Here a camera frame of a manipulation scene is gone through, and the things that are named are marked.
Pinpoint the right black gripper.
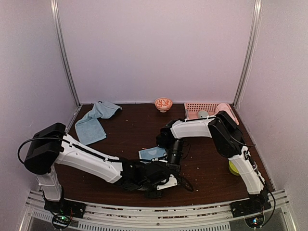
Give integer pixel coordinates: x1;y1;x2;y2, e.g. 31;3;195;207
166;138;184;176

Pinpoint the blue polka dot towel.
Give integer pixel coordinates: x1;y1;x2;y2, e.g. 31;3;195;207
139;147;167;162

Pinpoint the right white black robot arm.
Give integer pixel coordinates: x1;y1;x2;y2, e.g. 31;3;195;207
156;111;271;213

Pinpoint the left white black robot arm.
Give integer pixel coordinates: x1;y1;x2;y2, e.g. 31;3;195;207
20;123;180;214

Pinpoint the orange patterned ceramic bowl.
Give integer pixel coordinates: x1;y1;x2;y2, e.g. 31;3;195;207
154;97;173;113

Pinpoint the pink plastic basket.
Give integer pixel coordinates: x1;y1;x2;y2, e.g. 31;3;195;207
184;103;220;120

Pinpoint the grey rolled towel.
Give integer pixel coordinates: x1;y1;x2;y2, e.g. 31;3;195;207
197;111;209;118

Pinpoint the plain light blue towel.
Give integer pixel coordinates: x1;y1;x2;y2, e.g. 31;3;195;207
75;101;122;145

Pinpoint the pink rolled towel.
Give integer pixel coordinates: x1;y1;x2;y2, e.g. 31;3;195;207
215;103;239;125

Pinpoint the lime green bowl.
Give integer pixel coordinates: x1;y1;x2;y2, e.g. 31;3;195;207
229;161;240;176

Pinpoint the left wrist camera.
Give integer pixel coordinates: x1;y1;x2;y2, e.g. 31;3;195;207
156;174;178;191

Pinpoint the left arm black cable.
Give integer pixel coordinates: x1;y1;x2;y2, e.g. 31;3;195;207
17;137;194;192

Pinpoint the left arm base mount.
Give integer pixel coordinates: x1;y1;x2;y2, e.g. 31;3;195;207
44;200;86;218

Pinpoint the front aluminium rail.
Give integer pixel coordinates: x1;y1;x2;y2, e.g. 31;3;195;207
17;190;298;231

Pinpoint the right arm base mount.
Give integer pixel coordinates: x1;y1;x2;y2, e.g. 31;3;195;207
230;199;271;218

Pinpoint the right aluminium frame post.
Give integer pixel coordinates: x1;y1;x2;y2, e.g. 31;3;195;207
233;0;263;107

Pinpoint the aluminium frame post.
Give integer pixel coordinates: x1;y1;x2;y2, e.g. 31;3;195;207
50;0;81;107
233;0;263;107

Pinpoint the left aluminium frame post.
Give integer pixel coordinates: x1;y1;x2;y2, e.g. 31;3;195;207
50;0;81;107

